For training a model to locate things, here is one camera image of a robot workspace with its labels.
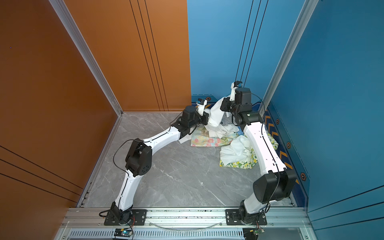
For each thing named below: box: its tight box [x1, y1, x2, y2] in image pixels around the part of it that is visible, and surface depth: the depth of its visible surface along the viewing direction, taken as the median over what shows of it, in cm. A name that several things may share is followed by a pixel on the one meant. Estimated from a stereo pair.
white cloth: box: [204, 97, 240, 139], surface depth 86 cm
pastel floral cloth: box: [190, 124, 239, 147], surface depth 103 cm
